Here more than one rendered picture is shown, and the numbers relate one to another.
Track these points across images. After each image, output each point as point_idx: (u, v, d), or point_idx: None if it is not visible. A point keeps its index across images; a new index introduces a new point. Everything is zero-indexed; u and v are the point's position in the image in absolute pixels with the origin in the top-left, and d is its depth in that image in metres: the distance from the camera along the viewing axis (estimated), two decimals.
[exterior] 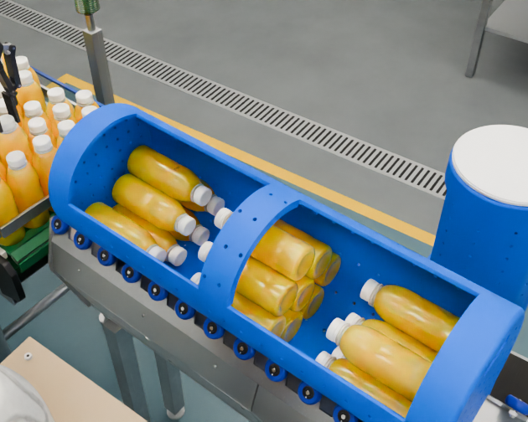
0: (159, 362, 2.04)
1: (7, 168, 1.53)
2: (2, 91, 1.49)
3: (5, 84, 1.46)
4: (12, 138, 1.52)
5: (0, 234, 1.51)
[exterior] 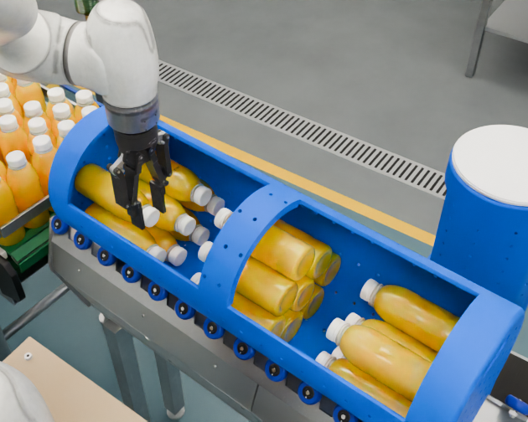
0: (159, 362, 2.04)
1: (7, 168, 1.53)
2: (151, 180, 1.32)
3: (157, 175, 1.29)
4: None
5: (0, 234, 1.51)
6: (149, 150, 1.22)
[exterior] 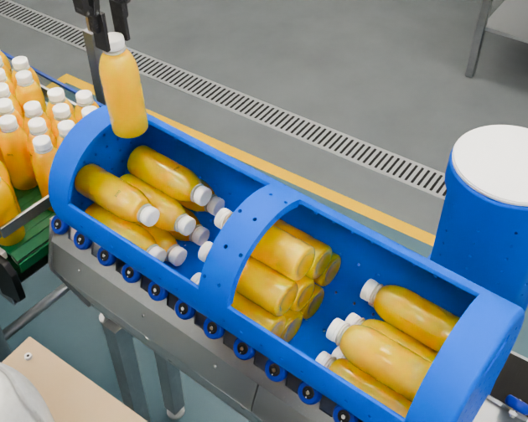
0: (159, 362, 2.04)
1: (100, 56, 1.21)
2: None
3: None
4: (138, 221, 1.38)
5: (0, 234, 1.51)
6: None
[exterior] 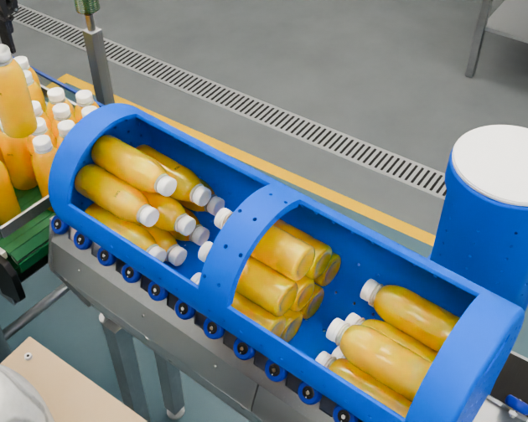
0: (159, 362, 2.04)
1: (149, 176, 1.34)
2: None
3: None
4: (137, 222, 1.38)
5: (0, 234, 1.51)
6: None
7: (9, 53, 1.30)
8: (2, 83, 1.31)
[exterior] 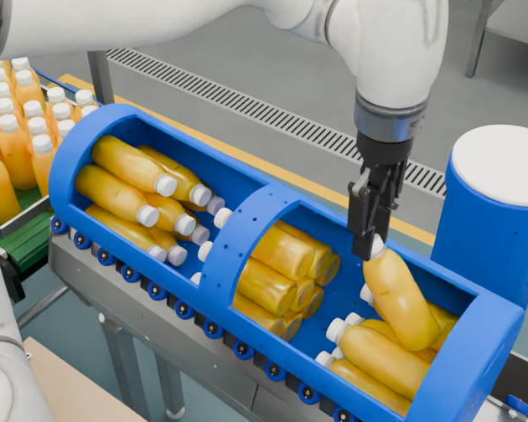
0: (159, 362, 2.04)
1: (149, 176, 1.34)
2: None
3: (389, 196, 1.01)
4: (137, 222, 1.38)
5: (0, 234, 1.51)
6: (397, 162, 0.94)
7: (380, 238, 1.06)
8: (385, 276, 1.05)
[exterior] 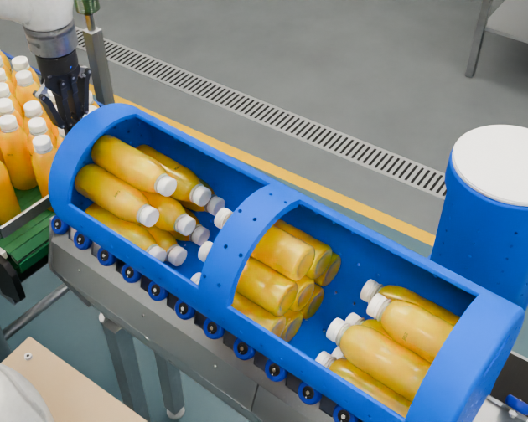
0: (159, 362, 2.04)
1: (149, 176, 1.34)
2: (75, 124, 1.40)
3: None
4: (137, 222, 1.38)
5: (0, 234, 1.51)
6: None
7: (380, 295, 1.13)
8: (394, 321, 1.09)
